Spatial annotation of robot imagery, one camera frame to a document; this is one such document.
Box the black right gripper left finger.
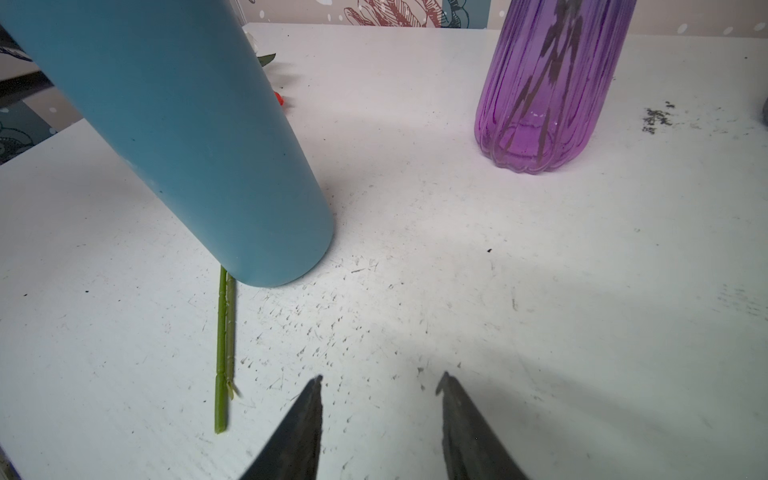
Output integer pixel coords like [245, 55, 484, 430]
[240, 375, 323, 480]

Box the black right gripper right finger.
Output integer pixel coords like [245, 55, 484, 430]
[436, 372, 528, 480]

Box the teal ceramic vase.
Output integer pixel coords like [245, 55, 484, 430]
[1, 1, 334, 287]

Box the blue purple glass vase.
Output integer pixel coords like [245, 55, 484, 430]
[474, 0, 636, 174]

